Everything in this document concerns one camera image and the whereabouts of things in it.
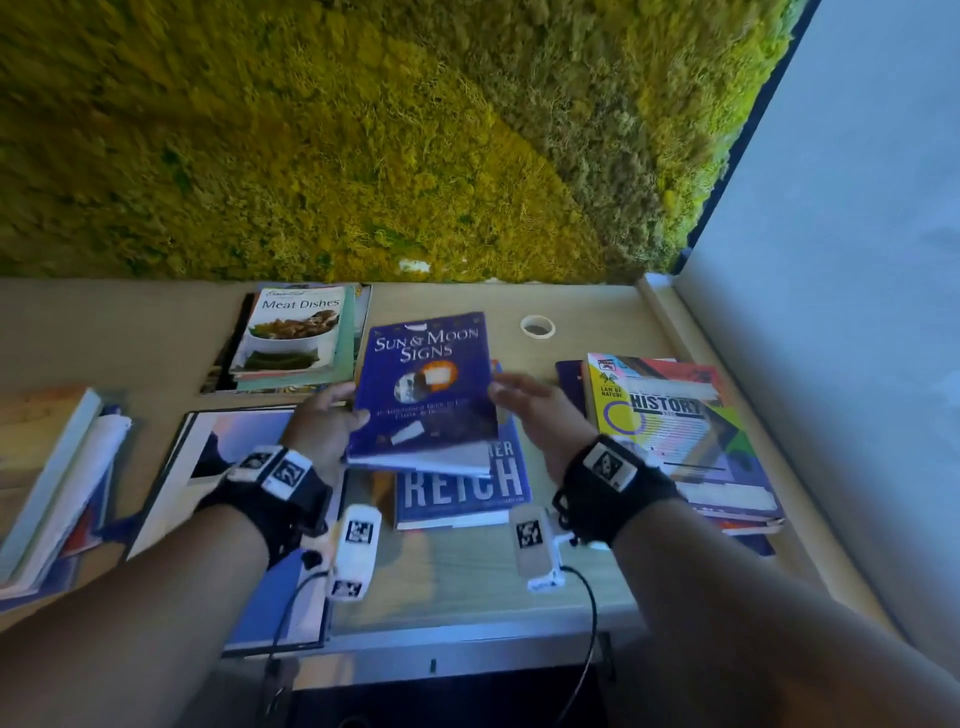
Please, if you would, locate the person's left hand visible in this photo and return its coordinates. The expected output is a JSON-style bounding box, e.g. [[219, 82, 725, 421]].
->
[[281, 380, 370, 489]]

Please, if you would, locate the person's right hand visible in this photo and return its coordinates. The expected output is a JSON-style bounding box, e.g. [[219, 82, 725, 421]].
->
[[487, 372, 598, 485]]

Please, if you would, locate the large navy blue book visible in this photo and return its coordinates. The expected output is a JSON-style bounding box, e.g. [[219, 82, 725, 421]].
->
[[554, 359, 778, 558]]

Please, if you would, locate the blue book large white lettering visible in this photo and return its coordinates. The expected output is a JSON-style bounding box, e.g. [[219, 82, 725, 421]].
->
[[395, 359, 534, 532]]

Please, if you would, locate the glossy blue book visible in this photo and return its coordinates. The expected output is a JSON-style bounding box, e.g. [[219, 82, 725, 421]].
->
[[346, 312, 500, 478]]

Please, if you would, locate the colourful striped book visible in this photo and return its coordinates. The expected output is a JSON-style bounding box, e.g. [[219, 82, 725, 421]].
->
[[584, 352, 785, 524]]

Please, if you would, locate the large blue photo folder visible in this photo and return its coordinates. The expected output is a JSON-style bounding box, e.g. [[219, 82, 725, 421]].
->
[[127, 404, 346, 655]]

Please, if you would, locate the small beige notebook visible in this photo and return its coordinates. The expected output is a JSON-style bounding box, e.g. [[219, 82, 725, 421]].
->
[[14, 408, 133, 598]]

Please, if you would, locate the thick yellow bird cover book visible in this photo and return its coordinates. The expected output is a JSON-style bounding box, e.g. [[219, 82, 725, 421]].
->
[[0, 386, 103, 586]]

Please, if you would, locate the person's left forearm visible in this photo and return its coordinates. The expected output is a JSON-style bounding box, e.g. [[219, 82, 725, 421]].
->
[[0, 506, 271, 728]]

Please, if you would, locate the person's right forearm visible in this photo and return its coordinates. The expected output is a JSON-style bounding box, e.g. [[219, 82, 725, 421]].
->
[[611, 498, 960, 728]]

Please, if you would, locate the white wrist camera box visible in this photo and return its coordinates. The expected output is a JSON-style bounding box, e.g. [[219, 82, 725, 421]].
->
[[508, 503, 568, 594], [327, 504, 382, 603]]

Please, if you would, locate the black camera cable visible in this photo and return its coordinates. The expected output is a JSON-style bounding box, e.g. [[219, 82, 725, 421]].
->
[[562, 566, 599, 728], [258, 569, 331, 721]]

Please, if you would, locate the green moss wall panel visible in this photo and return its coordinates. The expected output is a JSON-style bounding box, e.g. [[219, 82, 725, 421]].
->
[[0, 0, 808, 285]]

